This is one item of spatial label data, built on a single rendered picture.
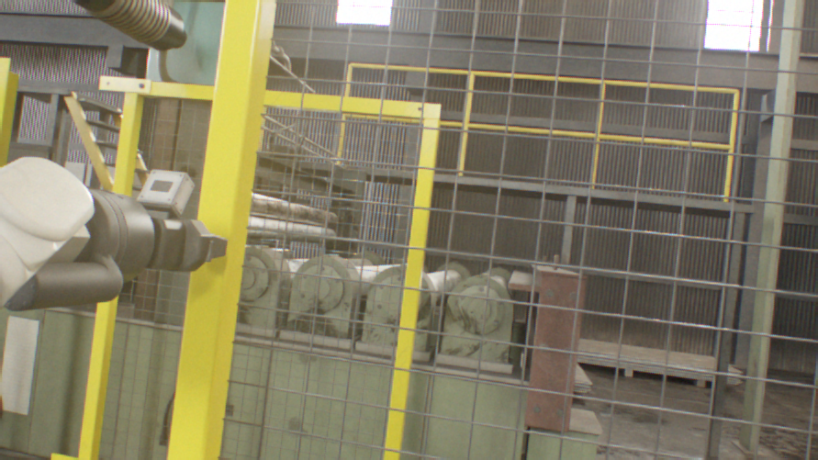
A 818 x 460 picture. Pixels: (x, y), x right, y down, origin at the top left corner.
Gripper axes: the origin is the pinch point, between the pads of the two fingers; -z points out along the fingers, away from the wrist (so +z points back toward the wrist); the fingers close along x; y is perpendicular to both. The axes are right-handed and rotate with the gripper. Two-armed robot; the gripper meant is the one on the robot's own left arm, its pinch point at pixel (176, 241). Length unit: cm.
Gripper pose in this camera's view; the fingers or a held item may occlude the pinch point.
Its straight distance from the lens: 74.0
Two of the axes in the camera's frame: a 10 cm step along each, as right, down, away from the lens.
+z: -1.8, -0.4, -9.8
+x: 9.8, 1.1, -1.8
